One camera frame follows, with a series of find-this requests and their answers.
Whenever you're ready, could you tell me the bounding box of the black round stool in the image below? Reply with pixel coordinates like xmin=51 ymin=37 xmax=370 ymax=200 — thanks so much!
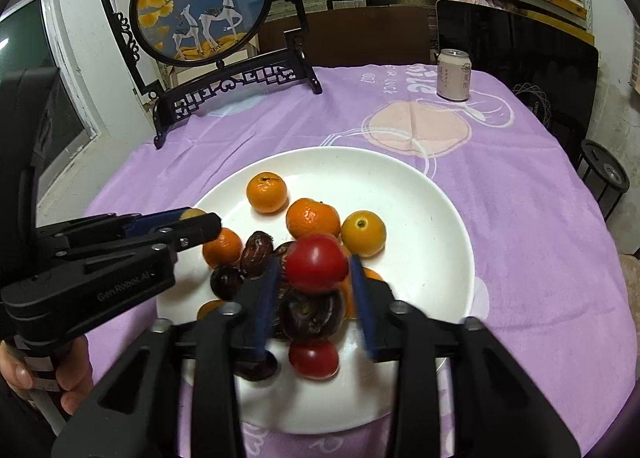
xmin=577 ymin=140 xmax=630 ymax=221

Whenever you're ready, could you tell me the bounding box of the yellow orange kumquat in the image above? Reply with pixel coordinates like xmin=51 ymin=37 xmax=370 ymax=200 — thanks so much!
xmin=341 ymin=210 xmax=386 ymax=258
xmin=196 ymin=299 xmax=226 ymax=321

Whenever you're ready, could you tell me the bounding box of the dark purple plum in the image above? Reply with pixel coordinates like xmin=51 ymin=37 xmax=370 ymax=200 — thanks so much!
xmin=209 ymin=265 xmax=244 ymax=302
xmin=234 ymin=351 xmax=279 ymax=382

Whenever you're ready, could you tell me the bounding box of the person's left hand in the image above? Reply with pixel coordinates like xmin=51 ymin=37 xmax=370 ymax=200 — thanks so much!
xmin=1 ymin=336 xmax=94 ymax=415

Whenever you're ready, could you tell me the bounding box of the purple printed tablecloth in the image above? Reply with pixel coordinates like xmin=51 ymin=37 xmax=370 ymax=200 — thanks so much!
xmin=87 ymin=64 xmax=637 ymax=452

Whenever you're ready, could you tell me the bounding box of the small orange mandarin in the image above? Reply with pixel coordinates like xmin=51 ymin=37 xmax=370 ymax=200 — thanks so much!
xmin=202 ymin=227 xmax=243 ymax=269

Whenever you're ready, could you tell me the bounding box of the dark brown mangosteen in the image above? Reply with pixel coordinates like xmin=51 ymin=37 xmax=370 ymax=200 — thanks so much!
xmin=240 ymin=231 xmax=273 ymax=278

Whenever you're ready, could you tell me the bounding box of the window with white frame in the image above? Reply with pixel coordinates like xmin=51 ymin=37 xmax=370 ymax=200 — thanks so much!
xmin=1 ymin=0 xmax=99 ymax=195

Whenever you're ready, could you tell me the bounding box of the round deer embroidery screen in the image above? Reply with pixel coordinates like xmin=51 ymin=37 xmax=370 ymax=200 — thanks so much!
xmin=101 ymin=0 xmax=322 ymax=148

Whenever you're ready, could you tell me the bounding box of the pale drink can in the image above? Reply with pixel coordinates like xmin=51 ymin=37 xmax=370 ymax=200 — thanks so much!
xmin=437 ymin=49 xmax=472 ymax=102

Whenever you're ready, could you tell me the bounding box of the wooden chair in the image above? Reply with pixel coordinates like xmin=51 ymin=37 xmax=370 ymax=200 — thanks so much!
xmin=618 ymin=253 xmax=640 ymax=322

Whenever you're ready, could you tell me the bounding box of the small yellow longan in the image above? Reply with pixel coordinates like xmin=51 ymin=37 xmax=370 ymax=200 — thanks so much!
xmin=180 ymin=208 xmax=205 ymax=220

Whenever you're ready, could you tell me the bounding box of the red cherry tomato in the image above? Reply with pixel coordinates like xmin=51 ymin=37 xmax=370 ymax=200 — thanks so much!
xmin=283 ymin=234 xmax=349 ymax=295
xmin=288 ymin=340 xmax=340 ymax=380

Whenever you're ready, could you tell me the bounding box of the large orange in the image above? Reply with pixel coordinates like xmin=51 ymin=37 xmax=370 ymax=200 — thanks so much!
xmin=245 ymin=171 xmax=288 ymax=215

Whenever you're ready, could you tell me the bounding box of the dark purple mangosteen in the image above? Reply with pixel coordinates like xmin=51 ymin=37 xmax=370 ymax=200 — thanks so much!
xmin=276 ymin=289 xmax=346 ymax=340

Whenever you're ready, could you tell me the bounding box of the white oval plate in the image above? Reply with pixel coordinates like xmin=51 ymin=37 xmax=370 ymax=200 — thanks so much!
xmin=155 ymin=145 xmax=476 ymax=436

